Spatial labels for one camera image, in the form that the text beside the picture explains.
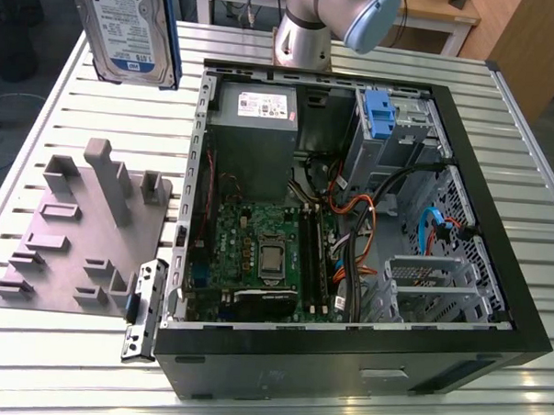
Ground blue data wire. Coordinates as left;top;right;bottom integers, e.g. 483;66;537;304
416;207;449;261

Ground grey parts rack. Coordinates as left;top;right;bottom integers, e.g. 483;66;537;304
0;133;176;320

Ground red data wire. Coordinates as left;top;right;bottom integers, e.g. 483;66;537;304
440;216;464;247

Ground metal disk bay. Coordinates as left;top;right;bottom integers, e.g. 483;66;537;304
381;252;501;327

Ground orange power wires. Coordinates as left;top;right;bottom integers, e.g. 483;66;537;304
323;190;382;286

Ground blue bracket clip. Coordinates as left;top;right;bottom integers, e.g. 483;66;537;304
124;292;141;325

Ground black yellow power wires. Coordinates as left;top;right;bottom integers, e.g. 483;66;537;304
288;151;349;207

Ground hard disk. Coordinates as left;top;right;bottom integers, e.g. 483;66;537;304
63;0;186;92

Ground black office chair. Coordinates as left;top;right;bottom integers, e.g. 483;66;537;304
0;0;46;84

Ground blue drive cage latch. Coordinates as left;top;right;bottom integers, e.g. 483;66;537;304
361;89;398;141

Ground black RAM slot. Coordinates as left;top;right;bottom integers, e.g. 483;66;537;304
297;203;322;314
310;203;336;312

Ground black open PC case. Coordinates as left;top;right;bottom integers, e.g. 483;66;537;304
151;55;554;415

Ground black cable bundle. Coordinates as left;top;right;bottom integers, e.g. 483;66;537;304
338;157;450;329

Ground green motherboard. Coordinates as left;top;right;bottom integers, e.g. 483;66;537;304
182;198;347;326

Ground silver CPU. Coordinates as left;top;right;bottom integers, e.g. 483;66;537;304
259;243;287;271

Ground metal expansion slot bracket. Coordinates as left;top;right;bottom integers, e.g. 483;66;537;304
120;255;171;365

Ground grey power supply unit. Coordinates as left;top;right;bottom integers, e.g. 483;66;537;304
210;78;301;205

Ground metal drive cage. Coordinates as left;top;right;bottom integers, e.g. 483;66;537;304
341;88;453;197

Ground CPU socket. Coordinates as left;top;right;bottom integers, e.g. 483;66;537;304
253;231;291;284

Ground brown wooden cabinet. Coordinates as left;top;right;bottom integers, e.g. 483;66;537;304
458;0;554;124

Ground black graphics card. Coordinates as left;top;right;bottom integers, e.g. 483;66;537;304
230;286;300;322

